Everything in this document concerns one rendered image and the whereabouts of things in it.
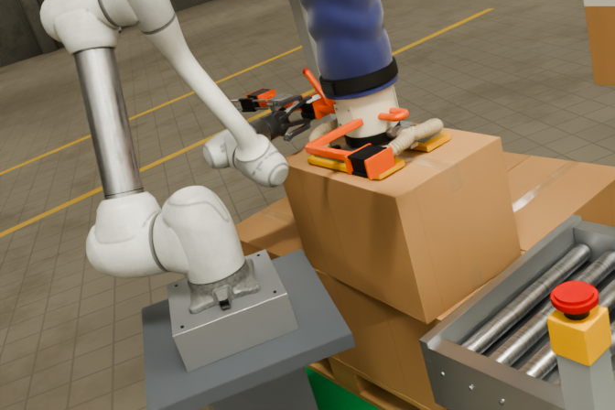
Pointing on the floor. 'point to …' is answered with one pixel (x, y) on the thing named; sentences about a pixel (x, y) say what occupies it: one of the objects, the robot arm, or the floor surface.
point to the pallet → (364, 385)
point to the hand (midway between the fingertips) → (314, 105)
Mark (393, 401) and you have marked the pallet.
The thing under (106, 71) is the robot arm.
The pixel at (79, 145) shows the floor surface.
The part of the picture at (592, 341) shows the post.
